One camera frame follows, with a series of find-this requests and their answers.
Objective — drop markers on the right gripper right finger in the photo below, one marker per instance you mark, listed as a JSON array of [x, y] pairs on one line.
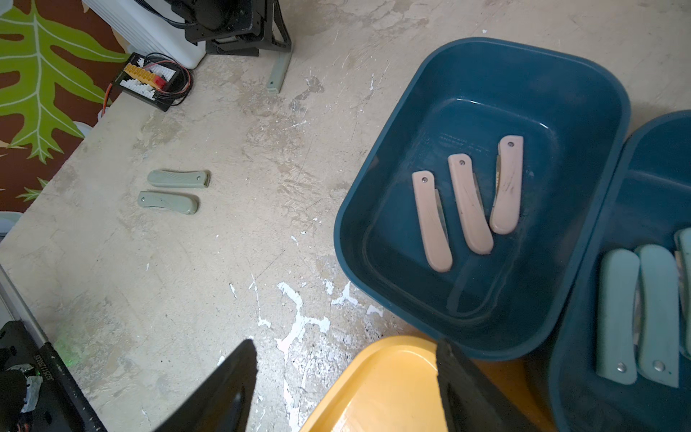
[[470, 401]]

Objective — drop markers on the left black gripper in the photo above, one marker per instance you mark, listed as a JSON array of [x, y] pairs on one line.
[[235, 27]]

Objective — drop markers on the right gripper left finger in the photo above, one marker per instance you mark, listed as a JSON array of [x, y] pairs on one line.
[[223, 401]]

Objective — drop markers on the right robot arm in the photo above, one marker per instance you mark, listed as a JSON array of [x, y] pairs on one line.
[[37, 391]]

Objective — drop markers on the yellow storage box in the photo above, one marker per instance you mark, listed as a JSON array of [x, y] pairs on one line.
[[392, 386]]

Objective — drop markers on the right teal storage box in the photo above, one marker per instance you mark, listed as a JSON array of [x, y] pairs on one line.
[[648, 201]]

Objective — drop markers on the teal storage box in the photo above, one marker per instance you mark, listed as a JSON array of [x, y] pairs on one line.
[[648, 201], [398, 234]]

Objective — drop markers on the left teal storage box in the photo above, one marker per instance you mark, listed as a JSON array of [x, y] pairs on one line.
[[398, 234]]

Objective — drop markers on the yellow connector power board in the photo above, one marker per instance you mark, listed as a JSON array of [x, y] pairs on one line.
[[155, 79]]

